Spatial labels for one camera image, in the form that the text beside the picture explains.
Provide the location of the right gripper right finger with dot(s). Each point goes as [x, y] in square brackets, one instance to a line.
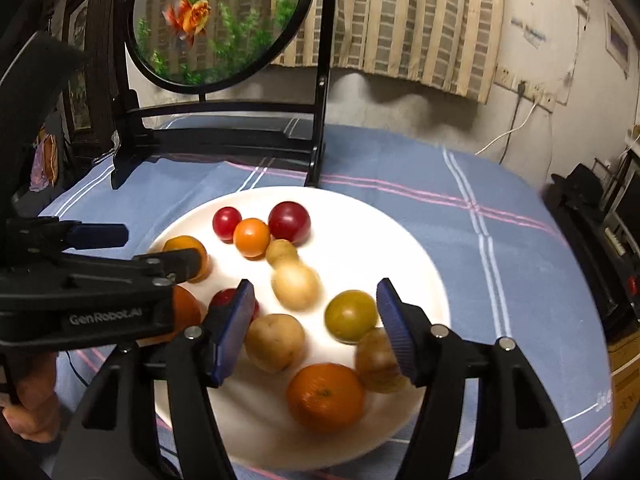
[436, 359]

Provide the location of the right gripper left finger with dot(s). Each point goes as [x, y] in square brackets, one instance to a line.
[198, 359]

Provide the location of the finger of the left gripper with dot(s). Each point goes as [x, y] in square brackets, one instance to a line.
[51, 234]
[177, 266]

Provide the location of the person's left hand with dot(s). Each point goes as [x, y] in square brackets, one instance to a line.
[37, 417]

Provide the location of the orange fruit at left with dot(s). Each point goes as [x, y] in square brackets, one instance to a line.
[190, 242]

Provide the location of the large orange at left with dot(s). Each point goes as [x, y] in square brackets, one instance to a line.
[188, 311]

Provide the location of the red plum on plate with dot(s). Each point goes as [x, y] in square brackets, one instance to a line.
[224, 296]

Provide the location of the brown kiwi-like fruit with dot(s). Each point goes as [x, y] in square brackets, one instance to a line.
[376, 364]

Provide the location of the small red cherry tomato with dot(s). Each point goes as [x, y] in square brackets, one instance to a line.
[225, 220]

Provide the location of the pale potato-like fruit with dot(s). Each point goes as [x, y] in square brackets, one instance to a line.
[275, 342]

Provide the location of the small orange tomato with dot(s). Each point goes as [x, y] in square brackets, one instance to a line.
[251, 237]

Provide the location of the green-yellow round fruit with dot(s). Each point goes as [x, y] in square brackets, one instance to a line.
[350, 315]

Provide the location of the blue striped tablecloth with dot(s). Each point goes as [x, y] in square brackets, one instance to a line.
[506, 268]

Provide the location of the small yellow-brown fruit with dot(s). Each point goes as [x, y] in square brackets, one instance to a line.
[279, 251]

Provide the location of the white oval plate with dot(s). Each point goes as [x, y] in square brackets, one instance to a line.
[351, 245]

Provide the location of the large orange mandarin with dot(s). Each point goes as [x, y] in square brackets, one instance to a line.
[326, 398]

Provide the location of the pale yellow round fruit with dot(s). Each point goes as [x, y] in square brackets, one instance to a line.
[296, 286]

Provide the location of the dark red plum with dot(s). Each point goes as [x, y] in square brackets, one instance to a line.
[289, 221]

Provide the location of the black wooden chair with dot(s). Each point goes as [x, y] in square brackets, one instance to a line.
[138, 120]

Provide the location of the dark framed picture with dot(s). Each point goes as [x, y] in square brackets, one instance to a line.
[75, 106]

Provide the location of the round goldfish picture panel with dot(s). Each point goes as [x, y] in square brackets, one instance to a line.
[202, 46]

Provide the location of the beige striped curtain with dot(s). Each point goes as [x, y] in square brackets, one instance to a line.
[449, 45]

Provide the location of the wall power strip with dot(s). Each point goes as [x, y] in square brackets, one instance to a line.
[535, 93]

